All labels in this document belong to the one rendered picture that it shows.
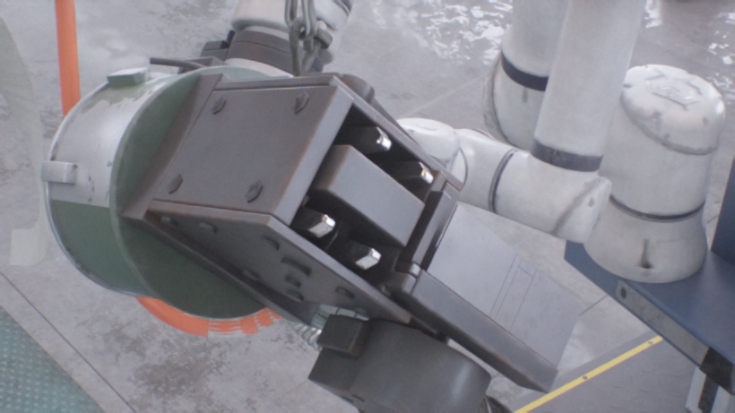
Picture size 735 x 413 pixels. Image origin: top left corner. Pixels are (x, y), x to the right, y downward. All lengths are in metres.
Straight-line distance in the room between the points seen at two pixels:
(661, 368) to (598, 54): 0.95
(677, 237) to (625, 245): 0.08
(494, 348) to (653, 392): 1.49
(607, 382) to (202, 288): 1.48
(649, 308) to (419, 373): 1.12
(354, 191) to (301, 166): 0.03
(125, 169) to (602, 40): 0.77
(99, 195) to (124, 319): 2.03
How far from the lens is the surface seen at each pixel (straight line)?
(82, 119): 0.66
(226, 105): 0.56
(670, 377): 2.06
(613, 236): 1.63
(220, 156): 0.53
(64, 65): 0.75
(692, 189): 1.58
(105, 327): 2.62
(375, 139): 0.49
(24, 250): 1.29
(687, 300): 1.63
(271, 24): 0.82
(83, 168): 0.63
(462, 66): 3.58
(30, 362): 2.58
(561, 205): 1.28
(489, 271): 0.53
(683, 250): 1.64
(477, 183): 1.32
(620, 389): 2.02
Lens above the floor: 1.75
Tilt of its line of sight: 37 degrees down
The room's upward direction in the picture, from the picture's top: straight up
